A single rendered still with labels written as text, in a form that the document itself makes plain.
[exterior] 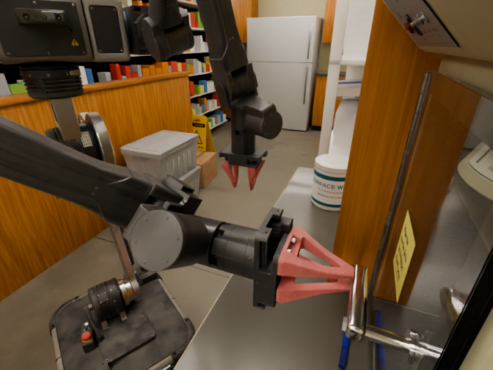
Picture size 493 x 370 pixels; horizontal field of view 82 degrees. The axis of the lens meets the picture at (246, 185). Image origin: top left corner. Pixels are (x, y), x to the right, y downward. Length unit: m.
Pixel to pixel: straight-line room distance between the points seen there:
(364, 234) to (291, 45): 4.70
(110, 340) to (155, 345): 0.20
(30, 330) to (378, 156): 1.98
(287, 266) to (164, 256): 0.12
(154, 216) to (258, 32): 5.12
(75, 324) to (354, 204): 1.42
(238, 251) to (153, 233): 0.09
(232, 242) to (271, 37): 5.02
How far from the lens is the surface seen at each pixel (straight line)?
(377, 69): 0.51
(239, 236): 0.32
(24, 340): 2.10
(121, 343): 1.50
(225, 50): 0.58
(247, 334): 0.59
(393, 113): 0.52
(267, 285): 0.32
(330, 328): 0.62
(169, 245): 0.27
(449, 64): 0.41
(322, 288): 0.33
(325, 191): 0.92
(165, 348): 1.46
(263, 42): 5.30
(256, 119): 0.58
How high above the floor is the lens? 1.42
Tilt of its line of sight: 26 degrees down
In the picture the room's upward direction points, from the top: straight up
